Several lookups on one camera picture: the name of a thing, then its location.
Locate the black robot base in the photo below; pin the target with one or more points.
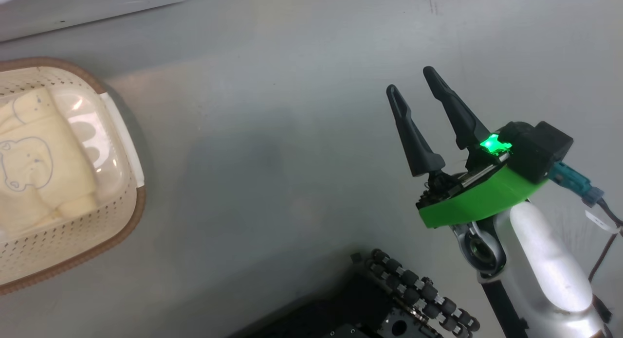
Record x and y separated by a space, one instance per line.
340 313

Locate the white washing machine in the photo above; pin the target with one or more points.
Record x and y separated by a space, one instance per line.
73 7

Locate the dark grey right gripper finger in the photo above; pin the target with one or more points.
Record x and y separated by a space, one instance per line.
418 148
460 119

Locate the cream garment with bear outline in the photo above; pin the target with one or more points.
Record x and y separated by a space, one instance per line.
39 182

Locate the black omni wheel with rollers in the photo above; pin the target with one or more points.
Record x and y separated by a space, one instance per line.
418 289

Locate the cream perforated laundry basket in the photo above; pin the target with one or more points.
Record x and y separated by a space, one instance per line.
73 250

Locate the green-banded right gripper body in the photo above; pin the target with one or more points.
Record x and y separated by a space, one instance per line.
477 197

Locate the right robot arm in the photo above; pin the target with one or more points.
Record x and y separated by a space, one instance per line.
545 260

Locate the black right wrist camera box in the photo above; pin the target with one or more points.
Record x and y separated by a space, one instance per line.
535 151

